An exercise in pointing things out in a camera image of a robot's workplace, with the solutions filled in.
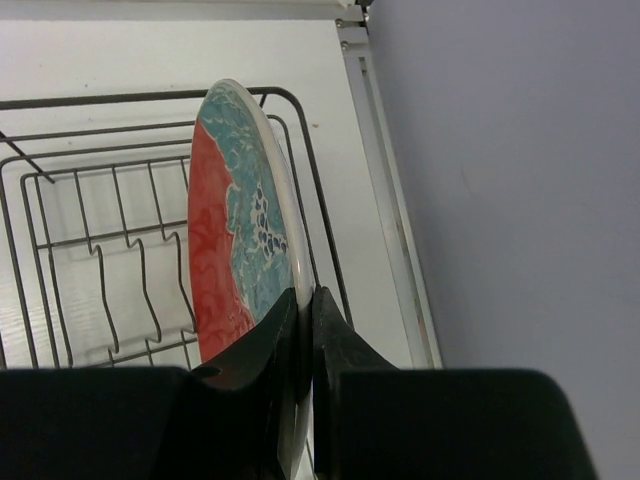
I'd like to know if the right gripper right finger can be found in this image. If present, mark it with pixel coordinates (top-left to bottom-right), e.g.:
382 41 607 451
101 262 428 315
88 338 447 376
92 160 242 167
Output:
312 287 597 479

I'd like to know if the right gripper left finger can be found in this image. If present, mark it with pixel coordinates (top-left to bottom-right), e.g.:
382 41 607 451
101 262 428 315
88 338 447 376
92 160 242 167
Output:
1 290 300 479

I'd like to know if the red and teal floral plate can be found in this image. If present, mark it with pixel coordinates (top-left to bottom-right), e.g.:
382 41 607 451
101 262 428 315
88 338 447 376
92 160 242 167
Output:
187 79 317 479

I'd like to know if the black wire dish rack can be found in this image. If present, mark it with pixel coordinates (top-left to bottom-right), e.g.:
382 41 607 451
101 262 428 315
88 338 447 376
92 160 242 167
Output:
1 86 354 368

